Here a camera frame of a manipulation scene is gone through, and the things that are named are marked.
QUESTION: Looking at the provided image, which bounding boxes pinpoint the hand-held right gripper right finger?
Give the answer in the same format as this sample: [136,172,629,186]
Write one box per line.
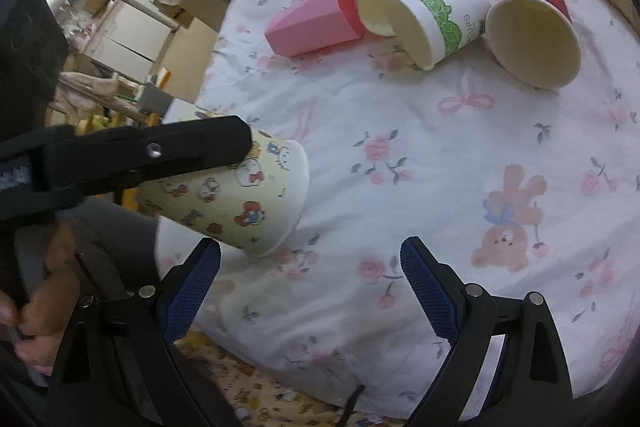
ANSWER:
[400,236,575,427]

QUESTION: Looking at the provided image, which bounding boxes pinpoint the person's left hand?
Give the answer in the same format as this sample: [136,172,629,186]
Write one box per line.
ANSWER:
[0,224,83,375]

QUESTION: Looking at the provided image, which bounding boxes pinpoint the cartoon print paper cup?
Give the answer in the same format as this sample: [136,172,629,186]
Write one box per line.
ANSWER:
[136,111,310,259]

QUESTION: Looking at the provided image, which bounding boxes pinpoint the floral white blanket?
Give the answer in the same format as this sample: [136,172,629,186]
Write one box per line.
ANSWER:
[155,0,640,420]

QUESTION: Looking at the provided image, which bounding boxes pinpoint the white cup with green band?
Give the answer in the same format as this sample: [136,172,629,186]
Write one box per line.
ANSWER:
[389,0,492,72]

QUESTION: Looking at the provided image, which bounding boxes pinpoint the white cup with green leaf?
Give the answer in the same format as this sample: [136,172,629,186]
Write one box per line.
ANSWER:
[346,0,425,37]

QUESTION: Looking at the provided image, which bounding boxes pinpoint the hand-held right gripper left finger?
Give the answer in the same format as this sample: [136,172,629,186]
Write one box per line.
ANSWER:
[46,237,241,427]

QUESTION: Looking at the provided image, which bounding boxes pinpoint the pink paper cup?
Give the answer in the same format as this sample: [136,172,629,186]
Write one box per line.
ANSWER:
[264,0,367,57]

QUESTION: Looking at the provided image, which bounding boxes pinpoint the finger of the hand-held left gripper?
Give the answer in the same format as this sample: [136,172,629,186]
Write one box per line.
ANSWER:
[0,115,253,220]

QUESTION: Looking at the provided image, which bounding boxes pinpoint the red paper cup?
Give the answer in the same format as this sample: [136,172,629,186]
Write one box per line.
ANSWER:
[484,0,582,88]

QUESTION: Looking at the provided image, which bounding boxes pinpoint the white cabinet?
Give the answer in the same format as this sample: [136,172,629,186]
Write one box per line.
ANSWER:
[82,0,180,82]

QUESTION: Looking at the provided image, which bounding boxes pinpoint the yellow cartoon print sheet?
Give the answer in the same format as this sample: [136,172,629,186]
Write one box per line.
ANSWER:
[175,326,406,427]

